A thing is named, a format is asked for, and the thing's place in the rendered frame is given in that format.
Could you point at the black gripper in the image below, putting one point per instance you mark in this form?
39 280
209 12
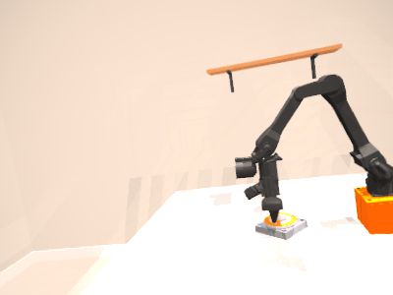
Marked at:
270 201

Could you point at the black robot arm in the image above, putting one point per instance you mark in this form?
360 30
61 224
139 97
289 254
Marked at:
379 181

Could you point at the yellow round plate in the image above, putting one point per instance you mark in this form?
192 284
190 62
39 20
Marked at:
290 221

